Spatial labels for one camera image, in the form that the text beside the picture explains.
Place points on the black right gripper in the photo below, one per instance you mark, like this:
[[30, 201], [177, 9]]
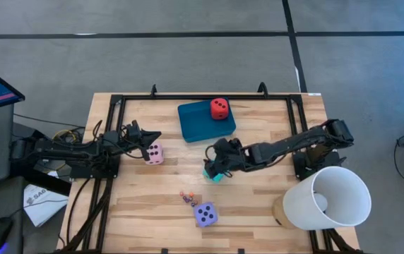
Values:
[[239, 163]]

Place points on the white table label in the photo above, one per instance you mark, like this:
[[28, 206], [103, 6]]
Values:
[[314, 94]]

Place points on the small purple translucent die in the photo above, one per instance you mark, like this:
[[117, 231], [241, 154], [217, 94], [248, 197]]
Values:
[[186, 199]]

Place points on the large purple foam die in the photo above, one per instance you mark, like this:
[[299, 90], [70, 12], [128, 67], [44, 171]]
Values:
[[199, 216]]

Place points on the table lamp white shade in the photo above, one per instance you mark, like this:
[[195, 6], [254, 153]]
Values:
[[347, 211]]

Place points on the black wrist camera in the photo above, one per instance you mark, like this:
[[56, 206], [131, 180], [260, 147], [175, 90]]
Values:
[[226, 146], [135, 130]]

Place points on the black table clamp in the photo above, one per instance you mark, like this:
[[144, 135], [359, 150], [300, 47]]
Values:
[[241, 251], [164, 251]]

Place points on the white paper booklet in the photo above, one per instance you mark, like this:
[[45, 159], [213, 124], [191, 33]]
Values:
[[43, 208]]

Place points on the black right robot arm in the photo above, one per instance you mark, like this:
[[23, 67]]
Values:
[[294, 143]]

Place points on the large teal foam die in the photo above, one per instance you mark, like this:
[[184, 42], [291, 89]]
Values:
[[218, 179]]

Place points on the large pink foam die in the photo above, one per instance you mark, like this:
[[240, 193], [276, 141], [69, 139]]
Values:
[[154, 160]]

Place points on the large red foam die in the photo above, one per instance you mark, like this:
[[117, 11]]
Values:
[[219, 114]]

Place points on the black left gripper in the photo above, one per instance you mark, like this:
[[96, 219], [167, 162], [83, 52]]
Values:
[[124, 146]]

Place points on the dark operator desk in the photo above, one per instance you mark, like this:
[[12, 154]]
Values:
[[11, 197]]

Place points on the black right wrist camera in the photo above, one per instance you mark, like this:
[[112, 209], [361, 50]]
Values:
[[226, 146]]

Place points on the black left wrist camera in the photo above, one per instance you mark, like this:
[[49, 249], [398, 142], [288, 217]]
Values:
[[135, 130]]

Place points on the blue plastic tray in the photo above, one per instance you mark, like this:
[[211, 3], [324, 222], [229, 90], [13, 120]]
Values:
[[196, 123]]

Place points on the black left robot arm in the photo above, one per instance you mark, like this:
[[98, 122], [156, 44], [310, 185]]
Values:
[[68, 150]]

